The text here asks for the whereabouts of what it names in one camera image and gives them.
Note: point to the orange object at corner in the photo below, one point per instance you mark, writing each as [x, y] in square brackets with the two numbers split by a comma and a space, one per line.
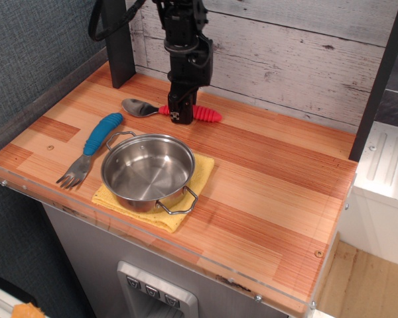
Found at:
[27, 310]

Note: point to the yellow folded cloth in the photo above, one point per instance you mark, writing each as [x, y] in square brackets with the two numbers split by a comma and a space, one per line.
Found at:
[159, 218]

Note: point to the dark grey right post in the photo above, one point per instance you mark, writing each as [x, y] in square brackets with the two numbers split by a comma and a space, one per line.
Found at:
[379, 85]

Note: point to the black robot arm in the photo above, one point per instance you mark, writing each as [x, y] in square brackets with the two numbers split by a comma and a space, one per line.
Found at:
[182, 21]

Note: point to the grey cabinet front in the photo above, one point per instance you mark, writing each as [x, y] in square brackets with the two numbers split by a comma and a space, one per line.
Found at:
[95, 254]

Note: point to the dark grey left post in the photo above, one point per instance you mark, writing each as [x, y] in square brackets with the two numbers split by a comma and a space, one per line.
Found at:
[118, 44]

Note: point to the red handled metal spoon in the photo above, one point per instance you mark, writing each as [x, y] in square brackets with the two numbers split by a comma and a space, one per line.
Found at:
[138, 108]

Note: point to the blue handled metal fork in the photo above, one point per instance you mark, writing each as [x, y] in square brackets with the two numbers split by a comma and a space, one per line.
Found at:
[79, 169]

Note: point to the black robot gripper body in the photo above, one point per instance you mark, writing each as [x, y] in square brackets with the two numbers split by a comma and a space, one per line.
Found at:
[191, 67]

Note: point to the silver dispenser panel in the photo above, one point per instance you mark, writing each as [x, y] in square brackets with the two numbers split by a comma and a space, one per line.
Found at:
[156, 293]

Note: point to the dark grey post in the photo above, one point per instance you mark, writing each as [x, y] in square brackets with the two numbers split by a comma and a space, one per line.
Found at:
[118, 44]
[379, 85]

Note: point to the clear acrylic edge guard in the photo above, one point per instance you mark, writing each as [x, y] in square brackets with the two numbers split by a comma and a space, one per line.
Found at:
[262, 230]

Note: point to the silver metal pot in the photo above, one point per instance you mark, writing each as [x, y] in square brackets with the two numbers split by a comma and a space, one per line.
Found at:
[150, 172]

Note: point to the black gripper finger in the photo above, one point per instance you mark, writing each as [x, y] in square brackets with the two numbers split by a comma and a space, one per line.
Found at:
[181, 108]

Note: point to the white toy sink unit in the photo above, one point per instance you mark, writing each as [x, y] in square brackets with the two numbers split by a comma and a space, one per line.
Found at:
[369, 221]

